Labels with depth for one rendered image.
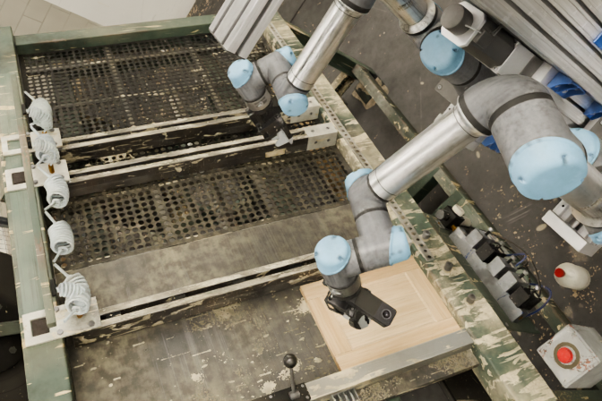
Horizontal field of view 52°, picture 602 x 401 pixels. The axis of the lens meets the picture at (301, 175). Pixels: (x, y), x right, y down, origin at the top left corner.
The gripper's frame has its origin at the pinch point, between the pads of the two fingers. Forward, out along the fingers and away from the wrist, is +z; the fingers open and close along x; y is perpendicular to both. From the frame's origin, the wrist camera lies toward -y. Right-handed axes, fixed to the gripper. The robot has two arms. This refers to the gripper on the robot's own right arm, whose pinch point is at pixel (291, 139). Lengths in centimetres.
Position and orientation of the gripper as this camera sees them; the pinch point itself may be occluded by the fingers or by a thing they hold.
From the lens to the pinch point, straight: 197.8
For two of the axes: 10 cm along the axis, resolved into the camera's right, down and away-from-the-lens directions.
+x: 4.4, 5.9, -6.7
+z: 3.7, 5.6, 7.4
